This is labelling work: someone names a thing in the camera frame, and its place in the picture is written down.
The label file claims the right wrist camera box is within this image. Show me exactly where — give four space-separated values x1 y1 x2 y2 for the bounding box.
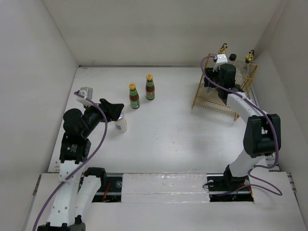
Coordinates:
213 54 228 71

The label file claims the glass bottle with dark sauce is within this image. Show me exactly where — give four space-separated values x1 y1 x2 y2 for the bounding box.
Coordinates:
228 53 237 64

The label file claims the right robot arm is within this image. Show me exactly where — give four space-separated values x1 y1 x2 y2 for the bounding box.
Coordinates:
203 63 281 193

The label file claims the clear glass pourer bottle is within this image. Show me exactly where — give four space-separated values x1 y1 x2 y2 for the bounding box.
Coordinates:
218 43 228 55

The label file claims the black cap red label bottle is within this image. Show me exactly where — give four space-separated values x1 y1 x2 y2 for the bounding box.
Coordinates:
241 50 255 77

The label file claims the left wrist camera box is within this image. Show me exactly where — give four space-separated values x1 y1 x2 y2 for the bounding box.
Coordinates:
76 87 93 107

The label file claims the gold wire rack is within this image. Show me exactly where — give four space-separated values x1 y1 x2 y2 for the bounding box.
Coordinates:
192 54 257 120

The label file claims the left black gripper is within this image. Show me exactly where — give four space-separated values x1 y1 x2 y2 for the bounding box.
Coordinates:
81 98 123 137

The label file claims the white silver-lid jar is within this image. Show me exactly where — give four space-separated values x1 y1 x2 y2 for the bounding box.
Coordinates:
115 112 128 133

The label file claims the green label sauce bottle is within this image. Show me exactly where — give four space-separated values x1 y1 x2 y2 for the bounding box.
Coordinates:
129 83 140 109
145 74 155 100

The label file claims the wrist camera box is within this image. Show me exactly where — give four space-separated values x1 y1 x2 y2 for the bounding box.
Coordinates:
213 54 228 71
76 87 93 107

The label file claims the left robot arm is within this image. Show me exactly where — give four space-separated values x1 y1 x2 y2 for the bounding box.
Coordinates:
33 97 124 231

